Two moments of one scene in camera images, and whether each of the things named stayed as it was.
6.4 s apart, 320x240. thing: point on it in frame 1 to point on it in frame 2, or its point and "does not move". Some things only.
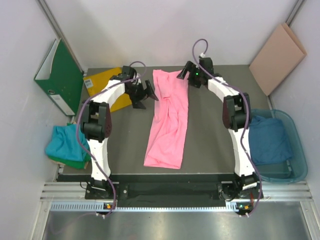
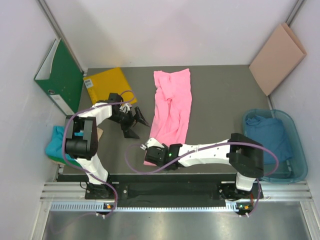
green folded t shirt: [74, 163] does not move
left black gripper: [137, 104] to [129, 133]
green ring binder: [61, 77] does not move
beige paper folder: [279, 60] does not move
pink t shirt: [168, 133] does not move
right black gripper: [189, 66] to [165, 146]
